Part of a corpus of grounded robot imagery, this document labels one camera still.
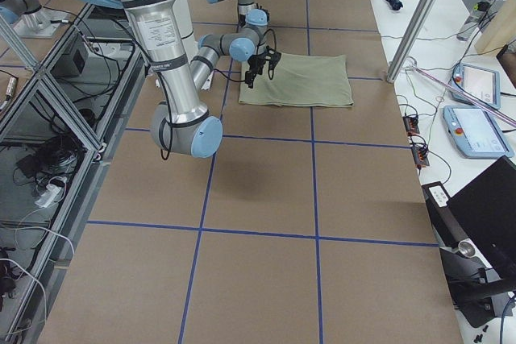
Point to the olive green long-sleeve shirt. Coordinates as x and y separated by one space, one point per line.
302 81

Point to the far blue teach pendant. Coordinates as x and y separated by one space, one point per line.
480 82

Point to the blue teach pendant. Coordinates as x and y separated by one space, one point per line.
475 133
480 82

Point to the near blue teach pendant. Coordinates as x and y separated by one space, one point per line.
475 133

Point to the black laptop on stand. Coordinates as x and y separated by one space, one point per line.
477 228

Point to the white camera mast pedestal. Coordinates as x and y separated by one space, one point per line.
185 27

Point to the aluminium frame enclosure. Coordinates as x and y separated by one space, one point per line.
56 141

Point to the aluminium frame post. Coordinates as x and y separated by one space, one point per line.
417 20

